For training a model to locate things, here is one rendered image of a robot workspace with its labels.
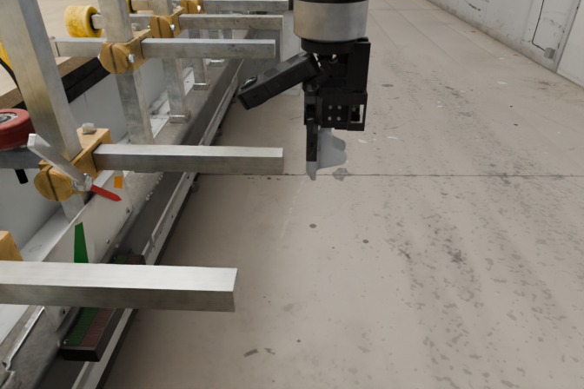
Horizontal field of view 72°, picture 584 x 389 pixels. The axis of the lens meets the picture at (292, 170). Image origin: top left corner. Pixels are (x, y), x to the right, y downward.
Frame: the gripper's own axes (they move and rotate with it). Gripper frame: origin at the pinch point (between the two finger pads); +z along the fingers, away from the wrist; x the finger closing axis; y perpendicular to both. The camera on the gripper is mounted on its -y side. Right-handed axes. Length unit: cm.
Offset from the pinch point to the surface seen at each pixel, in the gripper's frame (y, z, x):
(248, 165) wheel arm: -8.9, -1.8, -1.5
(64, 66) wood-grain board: -52, -6, 31
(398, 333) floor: 31, 83, 35
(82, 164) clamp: -32.0, -3.2, -4.6
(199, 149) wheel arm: -16.4, -3.3, 0.2
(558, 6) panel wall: 223, 31, 345
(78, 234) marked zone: -32.0, 4.9, -10.0
